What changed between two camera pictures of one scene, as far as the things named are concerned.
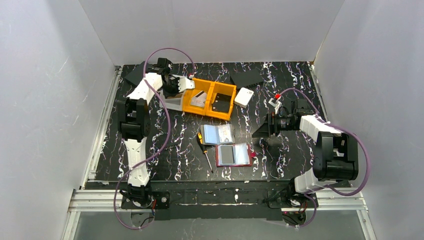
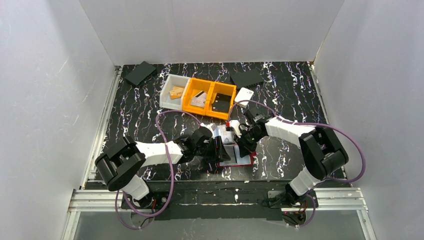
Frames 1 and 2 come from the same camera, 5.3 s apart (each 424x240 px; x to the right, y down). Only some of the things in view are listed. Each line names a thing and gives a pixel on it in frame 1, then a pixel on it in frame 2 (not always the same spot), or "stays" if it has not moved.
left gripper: [169, 90] -> [216, 149]
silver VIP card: [199, 99] stays
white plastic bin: [174, 102] stays
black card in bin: [222, 103] stays
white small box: [242, 96] stays
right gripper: [270, 124] -> [241, 141]
